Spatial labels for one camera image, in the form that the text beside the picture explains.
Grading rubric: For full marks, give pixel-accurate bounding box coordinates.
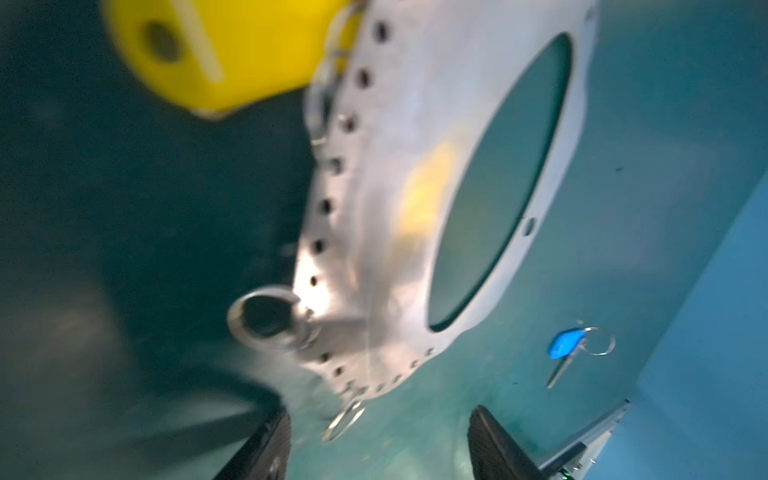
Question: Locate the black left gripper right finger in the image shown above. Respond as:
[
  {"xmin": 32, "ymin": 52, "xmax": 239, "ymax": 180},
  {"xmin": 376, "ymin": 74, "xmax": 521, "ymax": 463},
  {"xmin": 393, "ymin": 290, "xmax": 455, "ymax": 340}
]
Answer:
[{"xmin": 467, "ymin": 405, "xmax": 543, "ymax": 480}]

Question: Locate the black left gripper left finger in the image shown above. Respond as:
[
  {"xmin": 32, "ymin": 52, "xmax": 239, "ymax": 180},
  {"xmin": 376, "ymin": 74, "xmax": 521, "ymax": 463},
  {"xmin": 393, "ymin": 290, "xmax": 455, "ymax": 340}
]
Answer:
[{"xmin": 214, "ymin": 406, "xmax": 292, "ymax": 480}]

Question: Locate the blue key tag with key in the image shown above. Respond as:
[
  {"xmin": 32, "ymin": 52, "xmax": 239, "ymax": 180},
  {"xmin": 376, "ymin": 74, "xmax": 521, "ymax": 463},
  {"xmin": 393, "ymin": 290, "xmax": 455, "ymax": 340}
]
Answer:
[{"xmin": 546, "ymin": 326, "xmax": 616, "ymax": 390}]

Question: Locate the grey ring-shaped metal plate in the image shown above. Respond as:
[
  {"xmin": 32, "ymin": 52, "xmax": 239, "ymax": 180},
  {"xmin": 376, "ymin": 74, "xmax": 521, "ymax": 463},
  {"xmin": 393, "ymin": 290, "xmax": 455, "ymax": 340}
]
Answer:
[{"xmin": 226, "ymin": 0, "xmax": 601, "ymax": 444}]

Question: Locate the yellow key tag with ring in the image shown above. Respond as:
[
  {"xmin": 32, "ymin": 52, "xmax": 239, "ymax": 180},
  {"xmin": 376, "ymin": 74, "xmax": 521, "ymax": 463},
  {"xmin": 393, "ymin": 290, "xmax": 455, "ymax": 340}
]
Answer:
[{"xmin": 100, "ymin": 1, "xmax": 349, "ymax": 116}]

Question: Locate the green table mat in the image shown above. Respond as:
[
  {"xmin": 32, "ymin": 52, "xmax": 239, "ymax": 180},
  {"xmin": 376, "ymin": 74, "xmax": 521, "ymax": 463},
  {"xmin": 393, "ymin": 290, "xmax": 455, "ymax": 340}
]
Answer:
[{"xmin": 1, "ymin": 1, "xmax": 767, "ymax": 479}]

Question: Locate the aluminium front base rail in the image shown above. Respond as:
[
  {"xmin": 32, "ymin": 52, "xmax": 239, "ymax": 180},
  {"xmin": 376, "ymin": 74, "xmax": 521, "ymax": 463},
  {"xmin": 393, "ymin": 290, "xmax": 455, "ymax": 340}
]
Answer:
[{"xmin": 539, "ymin": 399, "xmax": 631, "ymax": 479}]

